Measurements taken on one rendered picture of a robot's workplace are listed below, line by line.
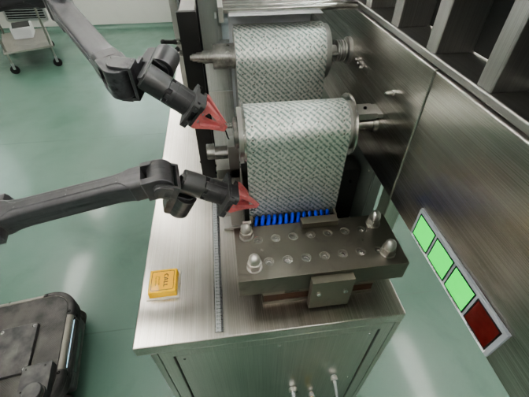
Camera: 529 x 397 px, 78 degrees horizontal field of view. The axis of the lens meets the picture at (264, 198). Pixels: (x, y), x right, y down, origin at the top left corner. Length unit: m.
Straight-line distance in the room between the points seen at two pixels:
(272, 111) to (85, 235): 1.93
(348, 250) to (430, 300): 1.34
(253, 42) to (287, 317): 0.69
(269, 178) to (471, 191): 0.42
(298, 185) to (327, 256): 0.19
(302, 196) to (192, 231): 0.37
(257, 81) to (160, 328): 0.67
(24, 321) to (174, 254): 1.07
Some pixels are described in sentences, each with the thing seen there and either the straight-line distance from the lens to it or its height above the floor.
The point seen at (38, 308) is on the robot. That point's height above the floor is 0.24.
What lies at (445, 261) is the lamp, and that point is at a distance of 0.66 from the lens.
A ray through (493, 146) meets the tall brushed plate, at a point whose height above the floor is 1.41.
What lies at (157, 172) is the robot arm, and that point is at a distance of 0.74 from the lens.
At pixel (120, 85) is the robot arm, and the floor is 1.37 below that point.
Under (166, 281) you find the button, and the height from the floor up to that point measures 0.92.
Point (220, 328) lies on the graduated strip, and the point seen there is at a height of 0.90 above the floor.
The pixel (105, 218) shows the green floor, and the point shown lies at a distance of 2.54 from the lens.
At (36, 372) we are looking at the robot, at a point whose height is 0.28.
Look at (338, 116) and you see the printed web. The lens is 0.76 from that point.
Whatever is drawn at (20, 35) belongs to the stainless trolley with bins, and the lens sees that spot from 5.66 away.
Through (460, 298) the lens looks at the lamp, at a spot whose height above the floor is 1.17.
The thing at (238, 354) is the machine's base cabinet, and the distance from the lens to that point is 0.94.
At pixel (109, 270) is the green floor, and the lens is 2.22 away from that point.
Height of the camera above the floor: 1.66
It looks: 43 degrees down
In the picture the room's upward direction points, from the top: straight up
